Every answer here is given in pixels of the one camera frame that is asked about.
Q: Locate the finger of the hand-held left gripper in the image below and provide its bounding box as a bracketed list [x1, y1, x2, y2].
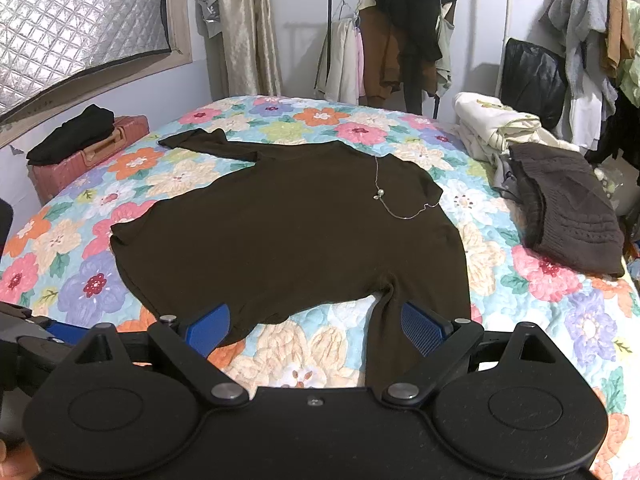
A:
[30, 316, 91, 348]

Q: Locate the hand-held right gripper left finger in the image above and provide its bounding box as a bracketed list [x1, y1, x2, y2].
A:
[59, 302, 251, 406]

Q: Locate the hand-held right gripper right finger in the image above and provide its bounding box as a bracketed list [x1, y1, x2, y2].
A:
[382, 301, 568, 406]

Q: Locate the dark brown sweater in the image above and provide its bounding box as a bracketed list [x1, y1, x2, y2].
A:
[109, 128, 473, 391]

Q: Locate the pink suitcase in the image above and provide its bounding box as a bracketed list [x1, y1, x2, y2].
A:
[27, 115, 151, 206]

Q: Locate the brown knitted sweater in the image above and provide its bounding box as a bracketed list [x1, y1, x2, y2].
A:
[507, 141, 627, 278]

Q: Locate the black folded cloth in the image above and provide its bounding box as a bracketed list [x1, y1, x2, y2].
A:
[26, 104, 117, 166]

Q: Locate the white folded bedding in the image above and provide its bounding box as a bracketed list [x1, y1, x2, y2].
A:
[452, 91, 581, 186]

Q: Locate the floral quilt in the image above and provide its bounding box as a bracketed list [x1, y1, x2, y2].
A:
[0, 94, 640, 480]

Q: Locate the light green hanging garment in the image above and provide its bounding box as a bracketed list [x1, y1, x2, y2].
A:
[432, 2, 458, 98]

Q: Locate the pink hanging garment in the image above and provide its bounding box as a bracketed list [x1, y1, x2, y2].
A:
[352, 25, 368, 98]

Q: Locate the black bag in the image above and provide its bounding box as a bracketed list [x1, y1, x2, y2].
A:
[500, 37, 568, 131]

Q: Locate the beige hanging garment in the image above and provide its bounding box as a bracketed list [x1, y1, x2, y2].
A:
[314, 17, 361, 103]

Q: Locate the brown hanging garment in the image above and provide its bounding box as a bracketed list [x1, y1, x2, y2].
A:
[357, 5, 438, 101]

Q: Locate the beige curtain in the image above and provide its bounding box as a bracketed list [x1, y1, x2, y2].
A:
[217, 0, 283, 98]

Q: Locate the black hanging garment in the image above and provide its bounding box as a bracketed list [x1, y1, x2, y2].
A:
[372, 0, 443, 113]

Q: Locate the silver quilted window cover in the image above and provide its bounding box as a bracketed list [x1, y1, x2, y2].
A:
[0, 0, 173, 116]

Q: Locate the pale green hanging garment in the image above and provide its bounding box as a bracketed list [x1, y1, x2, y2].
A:
[616, 10, 640, 106]

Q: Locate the white pole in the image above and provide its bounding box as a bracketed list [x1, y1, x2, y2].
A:
[500, 0, 516, 66]

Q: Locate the tan hanging garment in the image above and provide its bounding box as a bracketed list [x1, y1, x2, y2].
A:
[600, 0, 635, 78]

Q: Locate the silver necklace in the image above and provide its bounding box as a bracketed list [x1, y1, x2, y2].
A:
[372, 155, 441, 221]

